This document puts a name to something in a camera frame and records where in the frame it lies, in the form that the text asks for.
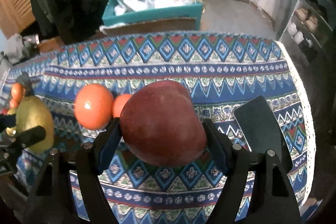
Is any yellow pear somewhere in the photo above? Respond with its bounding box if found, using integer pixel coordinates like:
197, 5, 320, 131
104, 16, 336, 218
16, 96, 54, 154

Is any large orange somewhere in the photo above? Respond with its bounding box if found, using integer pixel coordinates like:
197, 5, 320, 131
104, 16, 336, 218
74, 84, 114, 130

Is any small orange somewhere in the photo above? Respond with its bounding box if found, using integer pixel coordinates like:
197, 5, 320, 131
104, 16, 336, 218
112, 94, 132, 118
11, 83, 25, 102

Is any large red apple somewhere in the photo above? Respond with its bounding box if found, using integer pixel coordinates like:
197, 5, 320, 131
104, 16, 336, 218
120, 80, 207, 167

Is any small orange in bowl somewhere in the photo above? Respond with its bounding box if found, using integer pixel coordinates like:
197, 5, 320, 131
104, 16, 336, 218
11, 83, 25, 102

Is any dark fruit bowl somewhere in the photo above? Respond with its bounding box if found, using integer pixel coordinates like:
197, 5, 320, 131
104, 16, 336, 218
16, 72, 34, 96

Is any black smartphone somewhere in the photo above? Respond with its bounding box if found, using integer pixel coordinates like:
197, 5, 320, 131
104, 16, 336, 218
234, 96, 293, 172

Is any grey clothes pile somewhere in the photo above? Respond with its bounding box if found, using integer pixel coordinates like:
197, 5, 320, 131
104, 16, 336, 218
1, 34, 40, 65

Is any wooden louvered door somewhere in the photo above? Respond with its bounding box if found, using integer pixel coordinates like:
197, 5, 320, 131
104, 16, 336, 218
1, 0, 35, 39

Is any blue patterned tablecloth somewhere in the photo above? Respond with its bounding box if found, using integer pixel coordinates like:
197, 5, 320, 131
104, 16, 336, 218
1, 32, 316, 223

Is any grey shoe rack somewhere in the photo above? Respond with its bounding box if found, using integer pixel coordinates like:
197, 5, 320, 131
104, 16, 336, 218
280, 0, 335, 64

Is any brown cardboard box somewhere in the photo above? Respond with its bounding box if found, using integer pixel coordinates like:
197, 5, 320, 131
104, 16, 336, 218
99, 17, 199, 36

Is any teal storage bin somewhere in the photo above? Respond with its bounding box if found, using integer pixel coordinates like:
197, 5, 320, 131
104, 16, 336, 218
102, 0, 204, 30

